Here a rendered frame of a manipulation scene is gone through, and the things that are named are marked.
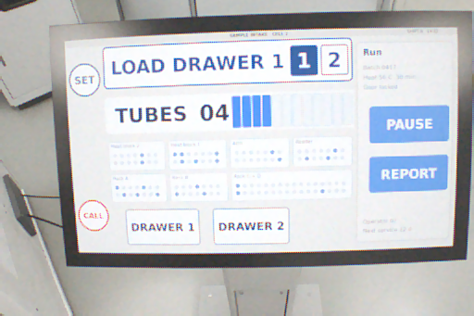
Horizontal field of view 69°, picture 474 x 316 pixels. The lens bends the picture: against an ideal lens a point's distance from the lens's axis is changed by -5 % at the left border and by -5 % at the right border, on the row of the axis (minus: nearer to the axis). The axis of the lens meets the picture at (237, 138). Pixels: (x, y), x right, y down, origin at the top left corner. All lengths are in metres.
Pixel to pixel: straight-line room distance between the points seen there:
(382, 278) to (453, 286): 0.27
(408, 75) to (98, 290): 1.42
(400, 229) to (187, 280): 1.16
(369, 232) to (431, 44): 0.24
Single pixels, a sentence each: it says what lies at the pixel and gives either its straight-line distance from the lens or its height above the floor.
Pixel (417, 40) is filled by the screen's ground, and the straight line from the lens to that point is 0.48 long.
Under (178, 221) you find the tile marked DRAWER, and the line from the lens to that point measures 0.47.
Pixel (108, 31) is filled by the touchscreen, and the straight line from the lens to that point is 0.48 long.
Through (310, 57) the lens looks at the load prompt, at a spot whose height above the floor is 1.16.
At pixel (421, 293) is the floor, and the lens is 1.62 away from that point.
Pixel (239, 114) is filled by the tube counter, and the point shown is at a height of 1.11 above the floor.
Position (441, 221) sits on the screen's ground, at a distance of 0.51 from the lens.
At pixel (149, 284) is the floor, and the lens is 1.57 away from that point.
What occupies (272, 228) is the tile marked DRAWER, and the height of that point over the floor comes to 1.00.
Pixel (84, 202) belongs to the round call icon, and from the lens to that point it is 0.50.
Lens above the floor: 1.39
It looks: 45 degrees down
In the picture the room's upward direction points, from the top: 4 degrees counter-clockwise
